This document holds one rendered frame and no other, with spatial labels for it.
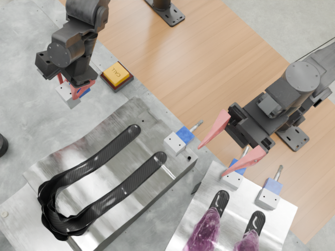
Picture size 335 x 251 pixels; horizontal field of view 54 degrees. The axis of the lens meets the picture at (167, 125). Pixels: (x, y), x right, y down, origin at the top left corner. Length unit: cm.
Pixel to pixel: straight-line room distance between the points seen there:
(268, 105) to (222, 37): 72
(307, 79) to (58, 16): 94
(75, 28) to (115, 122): 30
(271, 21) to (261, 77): 130
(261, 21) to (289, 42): 24
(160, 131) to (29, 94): 45
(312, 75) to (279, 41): 178
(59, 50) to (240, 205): 60
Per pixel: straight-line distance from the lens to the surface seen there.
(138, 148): 90
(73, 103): 93
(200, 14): 128
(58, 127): 106
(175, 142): 88
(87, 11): 75
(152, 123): 96
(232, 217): 92
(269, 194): 93
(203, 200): 91
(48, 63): 77
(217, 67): 115
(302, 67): 58
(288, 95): 54
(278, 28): 242
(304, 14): 257
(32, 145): 106
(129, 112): 94
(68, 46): 73
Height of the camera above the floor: 174
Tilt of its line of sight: 67 degrees down
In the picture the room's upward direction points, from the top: 7 degrees clockwise
